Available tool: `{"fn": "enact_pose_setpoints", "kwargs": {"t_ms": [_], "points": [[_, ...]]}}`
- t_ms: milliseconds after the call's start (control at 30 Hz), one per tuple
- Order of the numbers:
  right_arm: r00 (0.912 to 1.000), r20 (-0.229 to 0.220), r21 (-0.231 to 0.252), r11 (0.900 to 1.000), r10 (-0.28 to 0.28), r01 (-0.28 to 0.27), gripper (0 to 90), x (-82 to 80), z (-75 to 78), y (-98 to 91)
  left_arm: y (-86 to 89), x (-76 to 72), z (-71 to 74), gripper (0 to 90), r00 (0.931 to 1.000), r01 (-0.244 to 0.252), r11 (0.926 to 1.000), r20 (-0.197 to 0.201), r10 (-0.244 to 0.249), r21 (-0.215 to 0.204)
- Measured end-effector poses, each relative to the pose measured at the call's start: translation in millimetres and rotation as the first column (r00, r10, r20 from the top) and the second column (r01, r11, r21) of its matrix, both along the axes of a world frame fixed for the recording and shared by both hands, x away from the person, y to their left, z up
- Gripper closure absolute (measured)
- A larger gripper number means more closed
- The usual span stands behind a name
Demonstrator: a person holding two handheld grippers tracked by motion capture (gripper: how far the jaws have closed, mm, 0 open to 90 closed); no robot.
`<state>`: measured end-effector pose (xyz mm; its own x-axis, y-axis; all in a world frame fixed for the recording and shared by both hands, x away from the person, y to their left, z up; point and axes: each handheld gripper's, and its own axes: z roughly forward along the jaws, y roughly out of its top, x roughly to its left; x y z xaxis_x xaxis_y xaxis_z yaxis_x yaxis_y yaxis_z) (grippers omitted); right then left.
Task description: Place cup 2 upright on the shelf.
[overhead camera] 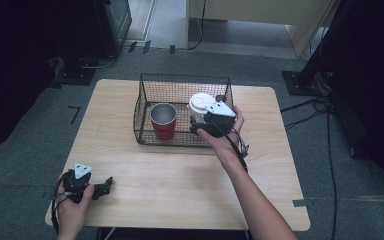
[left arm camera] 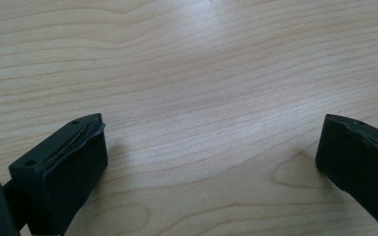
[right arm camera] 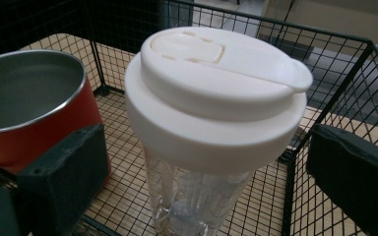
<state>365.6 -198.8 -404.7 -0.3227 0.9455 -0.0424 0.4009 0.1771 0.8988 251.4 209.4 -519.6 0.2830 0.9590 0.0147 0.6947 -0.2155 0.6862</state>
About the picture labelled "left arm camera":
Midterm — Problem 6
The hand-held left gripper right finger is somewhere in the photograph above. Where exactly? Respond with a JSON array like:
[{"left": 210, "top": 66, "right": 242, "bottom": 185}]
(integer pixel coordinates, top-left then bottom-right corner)
[{"left": 314, "top": 113, "right": 378, "bottom": 236}]

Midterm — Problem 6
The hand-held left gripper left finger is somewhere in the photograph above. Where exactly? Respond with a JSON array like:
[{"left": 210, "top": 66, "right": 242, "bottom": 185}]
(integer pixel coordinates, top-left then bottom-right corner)
[{"left": 8, "top": 112, "right": 109, "bottom": 236}]

